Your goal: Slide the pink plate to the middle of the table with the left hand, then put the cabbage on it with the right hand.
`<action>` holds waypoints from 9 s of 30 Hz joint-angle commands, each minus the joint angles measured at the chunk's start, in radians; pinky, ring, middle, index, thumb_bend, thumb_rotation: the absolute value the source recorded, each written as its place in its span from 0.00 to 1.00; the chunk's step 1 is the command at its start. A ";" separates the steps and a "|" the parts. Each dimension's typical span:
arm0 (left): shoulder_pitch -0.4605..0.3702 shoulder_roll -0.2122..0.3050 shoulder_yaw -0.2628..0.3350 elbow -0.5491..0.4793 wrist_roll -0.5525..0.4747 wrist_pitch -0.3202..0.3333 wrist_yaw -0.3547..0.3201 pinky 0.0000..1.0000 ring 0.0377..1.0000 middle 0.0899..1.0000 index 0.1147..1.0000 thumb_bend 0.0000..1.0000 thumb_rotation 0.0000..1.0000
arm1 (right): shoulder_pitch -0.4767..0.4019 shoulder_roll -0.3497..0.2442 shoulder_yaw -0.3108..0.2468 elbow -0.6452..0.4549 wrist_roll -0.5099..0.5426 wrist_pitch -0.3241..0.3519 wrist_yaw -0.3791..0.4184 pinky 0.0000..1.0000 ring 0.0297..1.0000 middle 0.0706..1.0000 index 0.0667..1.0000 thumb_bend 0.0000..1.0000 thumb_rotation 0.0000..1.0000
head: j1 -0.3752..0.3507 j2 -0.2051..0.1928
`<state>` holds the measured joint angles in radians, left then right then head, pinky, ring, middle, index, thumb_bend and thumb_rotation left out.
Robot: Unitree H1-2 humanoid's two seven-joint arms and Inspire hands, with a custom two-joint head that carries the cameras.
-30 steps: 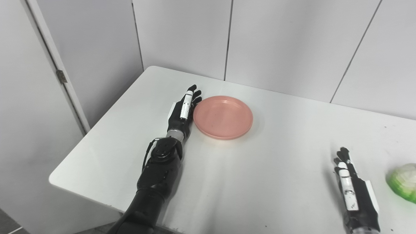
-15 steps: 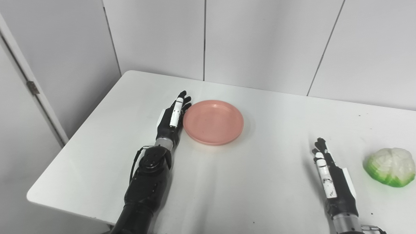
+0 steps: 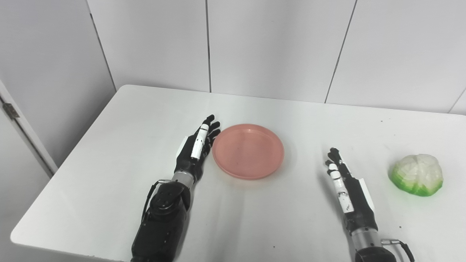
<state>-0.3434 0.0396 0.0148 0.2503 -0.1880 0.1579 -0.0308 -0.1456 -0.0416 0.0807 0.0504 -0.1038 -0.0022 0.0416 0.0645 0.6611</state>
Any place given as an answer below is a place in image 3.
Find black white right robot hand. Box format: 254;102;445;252
325;147;379;235

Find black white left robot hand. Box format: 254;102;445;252
174;115;221;182

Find pink round plate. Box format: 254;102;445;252
212;124;285;180

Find white green toy cabbage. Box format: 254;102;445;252
390;154;444;197

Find metal door hinge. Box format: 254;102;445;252
2;103;20;119

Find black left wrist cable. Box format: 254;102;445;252
141;179;171;223

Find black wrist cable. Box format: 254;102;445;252
380;238;415;262
141;179;171;223

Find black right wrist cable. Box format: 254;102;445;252
380;238;415;262

